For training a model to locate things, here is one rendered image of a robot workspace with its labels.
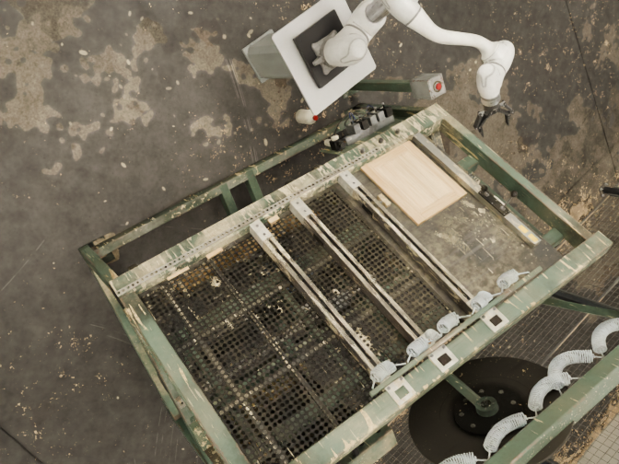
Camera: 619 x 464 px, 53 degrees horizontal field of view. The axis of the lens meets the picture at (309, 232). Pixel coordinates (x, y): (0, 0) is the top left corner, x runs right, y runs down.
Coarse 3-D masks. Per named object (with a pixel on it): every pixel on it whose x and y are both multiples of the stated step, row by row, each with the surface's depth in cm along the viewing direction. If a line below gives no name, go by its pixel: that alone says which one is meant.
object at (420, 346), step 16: (512, 272) 297; (528, 272) 298; (512, 288) 286; (480, 304) 286; (448, 320) 281; (448, 336) 271; (416, 352) 272; (432, 352) 268; (384, 368) 267; (384, 384) 257
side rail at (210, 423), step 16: (128, 304) 297; (144, 320) 292; (144, 336) 288; (160, 336) 288; (160, 352) 284; (176, 368) 279; (176, 384) 275; (192, 384) 276; (192, 400) 271; (208, 416) 268; (208, 432) 264; (224, 432) 264; (224, 448) 260
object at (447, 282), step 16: (352, 176) 345; (352, 192) 343; (368, 192) 339; (368, 208) 336; (384, 208) 333; (384, 224) 331; (400, 224) 328; (400, 240) 325; (416, 240) 322; (416, 256) 319; (432, 256) 317; (432, 272) 314; (448, 272) 312; (448, 288) 309; (464, 288) 307; (464, 304) 304
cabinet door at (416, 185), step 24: (408, 144) 368; (360, 168) 357; (384, 168) 357; (408, 168) 358; (432, 168) 358; (384, 192) 348; (408, 192) 348; (432, 192) 348; (456, 192) 349; (408, 216) 340
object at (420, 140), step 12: (420, 144) 368; (432, 144) 366; (432, 156) 364; (444, 156) 361; (444, 168) 361; (456, 168) 356; (468, 180) 351; (504, 216) 338; (516, 228) 334; (528, 228) 334; (528, 240) 331; (540, 240) 330
